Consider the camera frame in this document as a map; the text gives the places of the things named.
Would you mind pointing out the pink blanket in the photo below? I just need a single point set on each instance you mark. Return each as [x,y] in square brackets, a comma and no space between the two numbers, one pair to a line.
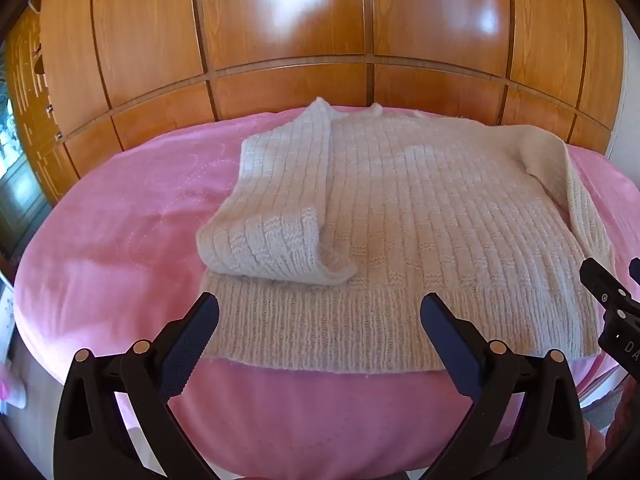
[125,220]

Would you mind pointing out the cream knitted sweater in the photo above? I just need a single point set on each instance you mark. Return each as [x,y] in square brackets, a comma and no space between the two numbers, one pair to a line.
[400,210]

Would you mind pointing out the wooden framed glass door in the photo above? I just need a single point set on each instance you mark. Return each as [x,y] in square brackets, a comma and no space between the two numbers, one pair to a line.
[20,185]

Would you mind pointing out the wooden wardrobe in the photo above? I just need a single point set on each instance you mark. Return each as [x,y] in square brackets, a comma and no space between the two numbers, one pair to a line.
[300,10]

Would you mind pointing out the white object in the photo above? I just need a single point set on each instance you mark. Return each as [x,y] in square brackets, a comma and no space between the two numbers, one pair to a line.
[7,315]

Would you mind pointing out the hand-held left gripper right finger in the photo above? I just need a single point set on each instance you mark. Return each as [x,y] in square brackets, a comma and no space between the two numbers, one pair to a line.
[447,340]

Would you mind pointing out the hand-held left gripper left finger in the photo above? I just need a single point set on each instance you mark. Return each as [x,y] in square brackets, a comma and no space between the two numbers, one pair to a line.
[192,340]

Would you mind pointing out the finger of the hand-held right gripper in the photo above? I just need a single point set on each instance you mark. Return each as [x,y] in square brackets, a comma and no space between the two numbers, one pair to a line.
[602,280]

